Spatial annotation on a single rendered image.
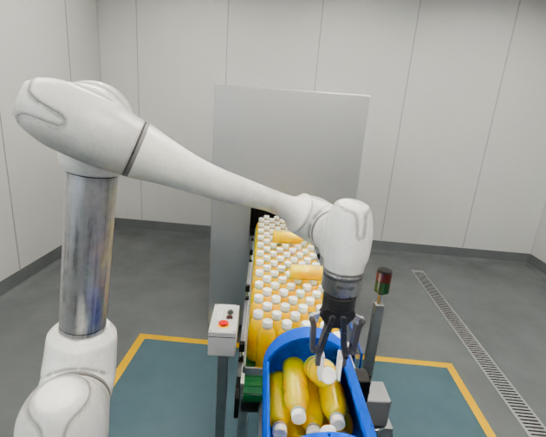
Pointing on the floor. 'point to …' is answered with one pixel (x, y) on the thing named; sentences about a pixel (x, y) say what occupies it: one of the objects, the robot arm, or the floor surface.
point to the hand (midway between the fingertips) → (329, 365)
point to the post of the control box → (221, 395)
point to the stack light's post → (373, 337)
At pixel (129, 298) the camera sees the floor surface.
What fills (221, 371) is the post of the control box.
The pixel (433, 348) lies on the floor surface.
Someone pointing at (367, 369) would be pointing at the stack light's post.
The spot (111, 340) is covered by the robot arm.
